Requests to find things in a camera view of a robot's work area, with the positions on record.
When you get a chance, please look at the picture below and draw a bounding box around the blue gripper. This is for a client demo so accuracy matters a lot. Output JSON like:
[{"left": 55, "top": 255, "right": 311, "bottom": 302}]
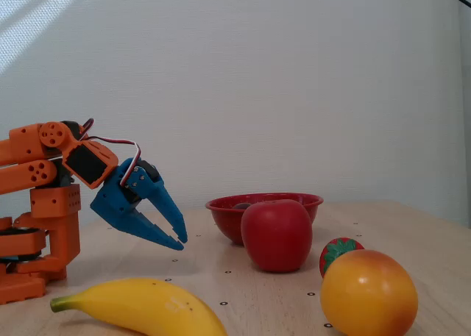
[{"left": 90, "top": 157, "right": 189, "bottom": 251}]

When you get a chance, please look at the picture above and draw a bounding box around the red speckled bowl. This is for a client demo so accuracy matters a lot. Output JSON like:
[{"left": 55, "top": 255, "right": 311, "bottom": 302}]
[{"left": 205, "top": 192, "right": 325, "bottom": 246}]

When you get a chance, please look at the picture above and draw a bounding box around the yellow toy banana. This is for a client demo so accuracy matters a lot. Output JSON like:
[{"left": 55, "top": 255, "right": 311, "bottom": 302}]
[{"left": 49, "top": 277, "right": 230, "bottom": 336}]

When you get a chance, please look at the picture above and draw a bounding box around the red toy apple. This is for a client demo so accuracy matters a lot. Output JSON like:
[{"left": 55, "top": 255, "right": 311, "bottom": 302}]
[{"left": 241, "top": 199, "right": 314, "bottom": 274}]

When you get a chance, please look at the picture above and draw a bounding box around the red toy strawberry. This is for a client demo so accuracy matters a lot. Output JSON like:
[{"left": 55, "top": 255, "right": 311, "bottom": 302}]
[{"left": 318, "top": 237, "right": 366, "bottom": 279}]

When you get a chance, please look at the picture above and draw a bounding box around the orange yellow toy peach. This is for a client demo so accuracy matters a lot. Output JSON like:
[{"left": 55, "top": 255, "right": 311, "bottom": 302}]
[{"left": 319, "top": 249, "right": 419, "bottom": 336}]

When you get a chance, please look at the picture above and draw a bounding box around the red white servo cable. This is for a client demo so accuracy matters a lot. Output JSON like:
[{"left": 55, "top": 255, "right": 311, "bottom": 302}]
[{"left": 81, "top": 118, "right": 143, "bottom": 186}]

